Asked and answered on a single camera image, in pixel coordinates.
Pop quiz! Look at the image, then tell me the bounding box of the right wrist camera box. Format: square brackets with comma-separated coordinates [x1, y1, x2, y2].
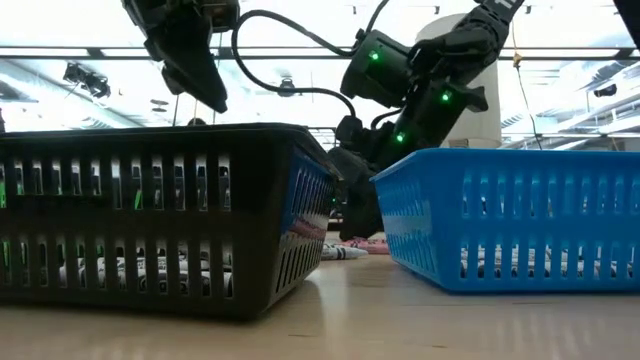
[334, 115, 366, 147]

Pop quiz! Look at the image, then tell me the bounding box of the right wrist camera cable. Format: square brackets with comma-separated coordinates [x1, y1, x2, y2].
[230, 0, 401, 131]

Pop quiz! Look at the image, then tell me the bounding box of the green plastic basket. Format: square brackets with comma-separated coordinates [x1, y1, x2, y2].
[0, 177, 144, 269]

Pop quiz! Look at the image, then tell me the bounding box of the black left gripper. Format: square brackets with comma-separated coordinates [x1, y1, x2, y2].
[122, 0, 230, 115]

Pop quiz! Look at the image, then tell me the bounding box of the black ceiling camera cluster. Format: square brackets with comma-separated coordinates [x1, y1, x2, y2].
[62, 62, 111, 100]

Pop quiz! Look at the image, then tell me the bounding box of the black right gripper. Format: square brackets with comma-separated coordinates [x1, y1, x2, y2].
[328, 118, 427, 243]

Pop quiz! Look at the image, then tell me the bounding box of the pink crayon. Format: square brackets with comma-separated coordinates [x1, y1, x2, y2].
[344, 237, 390, 256]

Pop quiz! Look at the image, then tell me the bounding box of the round dark ceiling device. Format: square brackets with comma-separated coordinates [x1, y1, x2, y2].
[276, 74, 299, 99]

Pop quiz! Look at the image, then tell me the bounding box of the blue plastic basket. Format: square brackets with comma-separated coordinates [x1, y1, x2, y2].
[369, 147, 640, 296]

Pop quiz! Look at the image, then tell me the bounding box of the black ceiling rail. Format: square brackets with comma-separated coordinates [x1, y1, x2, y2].
[0, 45, 640, 62]

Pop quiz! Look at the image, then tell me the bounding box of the white cylinder table lamp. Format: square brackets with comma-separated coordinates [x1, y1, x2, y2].
[414, 13, 503, 150]

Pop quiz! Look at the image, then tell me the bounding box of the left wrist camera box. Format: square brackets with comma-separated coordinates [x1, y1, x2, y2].
[199, 0, 241, 32]

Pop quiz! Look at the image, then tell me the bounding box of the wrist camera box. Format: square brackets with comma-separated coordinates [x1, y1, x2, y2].
[199, 0, 241, 32]
[334, 115, 366, 147]

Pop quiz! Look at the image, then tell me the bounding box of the black plastic basket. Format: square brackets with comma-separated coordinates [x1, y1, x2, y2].
[0, 122, 345, 321]

